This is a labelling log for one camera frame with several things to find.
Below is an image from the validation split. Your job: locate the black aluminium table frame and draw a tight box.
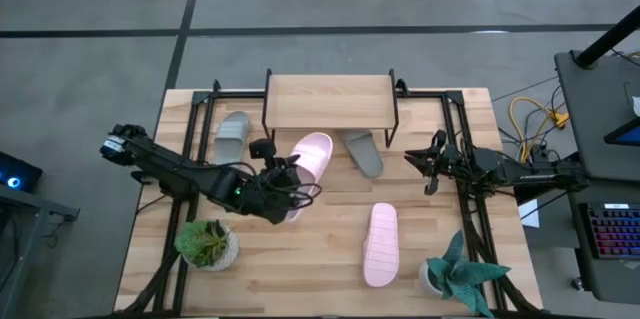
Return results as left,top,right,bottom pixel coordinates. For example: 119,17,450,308
117,78,544,318

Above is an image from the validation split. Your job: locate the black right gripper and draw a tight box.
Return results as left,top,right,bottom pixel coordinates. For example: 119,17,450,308
403,129,476,196

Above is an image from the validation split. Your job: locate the black screen with blue display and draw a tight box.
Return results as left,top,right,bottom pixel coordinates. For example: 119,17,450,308
603,117,640,147

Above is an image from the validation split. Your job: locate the green succulent in white pot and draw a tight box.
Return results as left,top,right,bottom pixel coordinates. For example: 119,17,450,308
173,218,240,273

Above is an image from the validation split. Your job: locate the wooden shelf with black frame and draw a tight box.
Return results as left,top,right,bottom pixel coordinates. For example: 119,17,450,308
260,67,401,149

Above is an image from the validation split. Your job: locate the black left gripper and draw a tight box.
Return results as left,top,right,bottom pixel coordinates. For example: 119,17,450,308
244,154,302,225

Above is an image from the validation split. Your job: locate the pink rubber slide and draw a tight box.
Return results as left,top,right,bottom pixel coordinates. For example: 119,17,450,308
284,131,335,224
362,202,401,289

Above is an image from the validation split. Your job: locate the black pole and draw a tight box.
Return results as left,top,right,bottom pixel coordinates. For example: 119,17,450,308
573,4,640,69

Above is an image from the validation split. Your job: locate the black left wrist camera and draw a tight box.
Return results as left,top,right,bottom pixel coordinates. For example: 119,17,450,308
248,137,278,161

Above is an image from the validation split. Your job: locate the yellow cable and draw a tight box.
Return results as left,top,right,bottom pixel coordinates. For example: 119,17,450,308
508,96,570,163

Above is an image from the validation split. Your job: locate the thin black floor cable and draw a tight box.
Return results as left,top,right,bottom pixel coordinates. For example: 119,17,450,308
492,76,559,103

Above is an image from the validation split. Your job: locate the backlit rainbow keyboard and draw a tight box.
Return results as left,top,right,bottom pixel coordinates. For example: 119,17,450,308
585,202,640,259

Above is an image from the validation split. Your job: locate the dark gray keyboard desk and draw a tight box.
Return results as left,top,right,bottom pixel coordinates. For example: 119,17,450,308
564,178,640,305

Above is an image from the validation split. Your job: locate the black box with blue light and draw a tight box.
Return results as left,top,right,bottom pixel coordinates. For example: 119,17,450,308
0,151,44,194

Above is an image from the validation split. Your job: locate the gray rubber slide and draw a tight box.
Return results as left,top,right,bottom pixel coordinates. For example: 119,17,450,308
341,128,385,179
213,110,251,166

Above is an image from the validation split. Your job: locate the gray metal side table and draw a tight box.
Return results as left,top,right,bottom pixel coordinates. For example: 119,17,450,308
0,183,81,319

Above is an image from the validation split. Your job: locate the white paper sheet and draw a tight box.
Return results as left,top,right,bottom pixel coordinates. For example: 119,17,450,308
517,198,541,229

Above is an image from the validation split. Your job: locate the teal leafy plant in pot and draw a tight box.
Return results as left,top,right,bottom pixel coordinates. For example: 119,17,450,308
418,230,512,319

